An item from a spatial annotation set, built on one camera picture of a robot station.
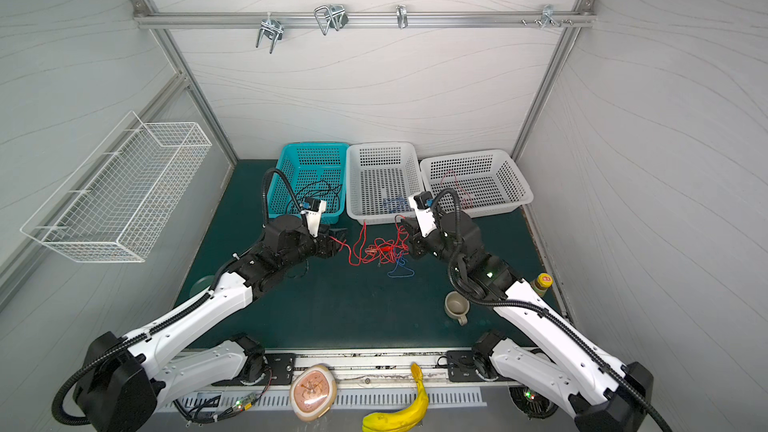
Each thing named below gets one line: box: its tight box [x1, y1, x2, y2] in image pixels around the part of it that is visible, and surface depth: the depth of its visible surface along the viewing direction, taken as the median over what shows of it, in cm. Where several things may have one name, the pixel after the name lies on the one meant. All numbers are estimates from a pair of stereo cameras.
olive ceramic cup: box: [444, 291, 470, 326], surface depth 82 cm
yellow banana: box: [362, 362, 429, 432], surface depth 65 cm
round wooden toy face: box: [290, 364, 337, 422], surface depth 69 cm
